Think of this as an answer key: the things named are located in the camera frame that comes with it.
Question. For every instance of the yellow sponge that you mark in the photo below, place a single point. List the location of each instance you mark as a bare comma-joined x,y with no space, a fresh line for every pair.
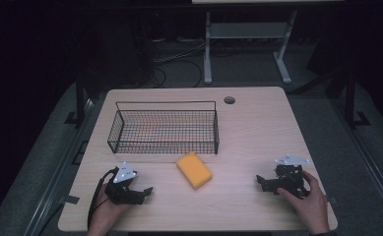
194,170

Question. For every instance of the white metal stand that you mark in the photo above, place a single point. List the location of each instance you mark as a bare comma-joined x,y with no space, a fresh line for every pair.
246,31

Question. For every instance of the aluminium floor rail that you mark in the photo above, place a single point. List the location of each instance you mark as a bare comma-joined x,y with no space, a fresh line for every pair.
59,167
366,157

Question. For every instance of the person's left hand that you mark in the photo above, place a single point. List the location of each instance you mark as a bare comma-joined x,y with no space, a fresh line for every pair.
105,213

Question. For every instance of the grey tape strip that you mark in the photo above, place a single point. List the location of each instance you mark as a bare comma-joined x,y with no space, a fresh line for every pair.
69,199
332,200

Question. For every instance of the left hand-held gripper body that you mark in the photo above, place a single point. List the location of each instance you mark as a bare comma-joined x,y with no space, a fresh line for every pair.
121,190

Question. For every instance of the person's right hand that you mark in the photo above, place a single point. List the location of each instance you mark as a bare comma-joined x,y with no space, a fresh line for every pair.
310,205

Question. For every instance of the black frame post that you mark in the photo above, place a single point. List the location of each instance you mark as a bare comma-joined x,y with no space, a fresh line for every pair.
79,101

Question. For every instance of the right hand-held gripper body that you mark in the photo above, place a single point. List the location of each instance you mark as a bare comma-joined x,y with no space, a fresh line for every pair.
290,178

